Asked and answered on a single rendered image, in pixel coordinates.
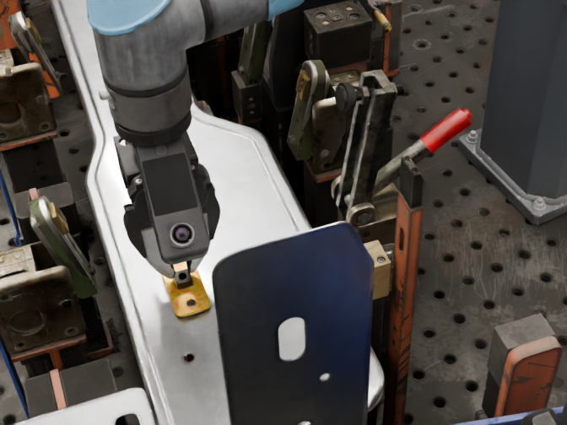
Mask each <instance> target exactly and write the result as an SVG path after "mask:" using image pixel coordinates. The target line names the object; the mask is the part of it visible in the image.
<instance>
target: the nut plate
mask: <svg viewBox="0 0 567 425"><path fill-rule="evenodd" d="M173 266H174V268H175V276H174V278H173V279H169V278H167V277H165V276H163V275H162V277H163V279H164V282H165V286H166V289H167V292H168V294H169V297H170V301H171V304H172V307H173V310H174V312H175V315H176V316H177V317H184V316H187V315H192V314H196V313H198V312H201V311H204V310H207V309H209V308H210V307H211V303H210V300H209V298H208V294H207V292H206V289H205V287H204V285H203V280H202V279H201V276H200V273H199V270H198V269H196V271H195V272H194V273H190V272H189V271H188V269H187V265H186V261H184V262H181V263H180V264H178V265H173ZM189 301H194V302H195V303H196V304H195V306H193V307H188V306H187V305H186V304H187V303H188V302H189Z"/></svg>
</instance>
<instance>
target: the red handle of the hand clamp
mask: <svg viewBox="0 0 567 425"><path fill-rule="evenodd" d="M472 118H473V116H472V114H471V113H470V112H469V110H468V109H467V108H465V109H464V110H462V109H461V108H460V107H458V108H457V109H455V110H454V111H453V112H451V113H450V114H449V115H448V116H447V117H445V118H444V119H443V120H441V121H440V122H438V123H437V124H436V125H435V126H433V127H432V128H430V129H429V130H428V131H427V132H426V133H424V134H423V135H422V136H420V139H419V140H418V141H417V142H415V143H414V144H412V145H411V146H410V147H408V148H407V149H405V150H404V151H403V152H402V153H400V154H399V155H398V156H396V157H395V158H394V159H393V160H391V161H390V162H389V163H387V164H386V165H385V166H383V167H382V168H381V169H379V170H378V173H377V177H376V181H375V188H374V191H373V195H372V197H373V196H375V195H376V194H377V193H379V192H380V191H382V190H383V189H384V188H386V187H387V186H388V185H390V184H391V183H392V182H393V181H394V180H396V179H397V178H399V177H400V170H401V157H402V156H406V155H409V157H410V158H411V160H412V161H413V162H414V164H417V163H418V162H420V161H421V160H422V159H424V158H425V157H427V156H428V155H429V154H431V153H434V152H436V151H437V150H438V149H440V148H441V147H443V146H444V145H445V144H447V143H448V142H449V141H450V140H451V139H453V138H454V137H456V136H457V135H458V134H459V133H461V132H462V131H464V130H465V129H466V128H468V127H469V126H471V125H472V123H471V122H470V119H472ZM351 192H352V191H348V192H347V193H346V195H345V196H344V198H343V199H344V201H345V203H346V205H347V206H348V205H349V200H350V197H351Z"/></svg>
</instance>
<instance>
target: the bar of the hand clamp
mask: <svg viewBox="0 0 567 425"><path fill-rule="evenodd" d="M403 94H404V88H403V86H402V85H397V86H396V84H395V83H391V82H390V81H389V79H388V78H387V76H386V75H385V74H384V72H383V71H382V70H373V71H370V72H363V73H361V77H360V81H359V86H358V88H357V90H356V91H355V90H354V87H353V86H352V85H351V84H350V83H349V82H342V83H339V85H338V86H337V87H336V90H335V100H336V104H337V107H338V109H339V110H341V112H343V113H347V112H351V111H352V110H353V108H354V115H353V120H352V124H351V128H350V133H349V137H348V145H347V149H346V153H345V158H344V162H343V171H342V175H341V180H340V184H339V188H338V193H337V200H336V205H337V207H347V205H346V203H345V201H344V199H343V198H344V196H345V195H346V193H347V192H348V191H352V192H351V197H350V200H349V205H348V211H349V210H350V209H351V208H352V207H354V206H356V205H358V204H360V203H364V202H368V203H371V199H372V195H373V191H374V188H375V181H376V177H377V173H378V169H379V166H380V161H381V155H382V151H383V148H384V143H385V140H386V133H387V129H388V126H389V121H390V118H391V114H392V107H393V104H394V100H396V99H397V96H400V95H403ZM347 216H348V212H347ZM347 216H346V220H345V221H347Z"/></svg>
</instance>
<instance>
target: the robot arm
mask: <svg viewBox="0 0 567 425"><path fill-rule="evenodd" d="M304 1H305V0H86V3H87V16H88V21H89V24H90V26H91V27H92V30H93V34H94V42H95V45H96V50H97V54H98V58H99V62H100V70H101V73H102V78H103V81H104V85H105V89H102V90H100V91H99V97H100V99H101V100H108V105H109V108H110V113H111V116H112V118H113V121H114V125H115V129H116V132H117V134H118V136H114V137H113V139H114V144H115V148H116V155H117V159H118V164H119V168H120V171H121V177H122V180H123V183H124V185H125V187H126V189H127V194H128V196H129V199H130V200H131V203H129V204H126V205H124V206H123V207H124V210H125V213H124V215H123V222H124V226H125V229H126V231H127V236H128V238H129V240H130V242H131V243H132V245H133V246H134V247H135V248H136V250H137V251H138V252H139V254H140V255H141V256H142V257H143V258H144V259H145V260H146V261H147V262H148V263H149V265H150V266H151V267H152V268H154V269H155V270H156V271H157V272H159V273H160V274H162V275H163V276H165V277H167V278H169V279H173V278H174V276H175V274H176V271H175V268H174V266H173V265H174V264H177V263H181V262H184V261H186V265H187V269H188V271H189V272H190V273H194V272H195V271H196V269H197V268H198V266H199V265H200V263H201V262H202V260H203V258H204V256H205V255H206V254H207V253H208V249H209V246H210V244H211V241H212V239H213V238H214V235H215V232H216V229H217V227H218V223H219V218H220V206H219V202H218V199H217V197H216V196H215V188H214V185H213V182H209V183H206V184H203V182H204V181H205V180H206V179H207V178H208V177H207V175H206V173H205V171H204V169H199V167H198V162H199V161H198V156H197V153H196V151H195V149H194V147H193V145H192V142H191V139H190V138H189V136H188V133H187V131H186V130H187V129H188V127H189V126H190V125H191V122H192V112H191V106H192V92H191V85H190V79H189V72H188V65H187V61H186V49H188V48H191V47H194V46H197V45H200V44H202V43H204V42H207V41H210V40H213V39H216V38H218V37H220V36H223V35H227V34H229V33H231V32H234V31H237V30H240V29H243V28H245V27H247V26H250V25H253V24H256V23H259V22H262V21H264V20H266V21H269V20H272V19H273V17H274V16H276V15H279V14H281V13H284V12H286V11H288V10H290V9H292V8H296V7H298V6H300V5H301V4H302V3H303V2H304ZM123 140H125V145H126V146H124V145H121V144H120V143H121V141H123Z"/></svg>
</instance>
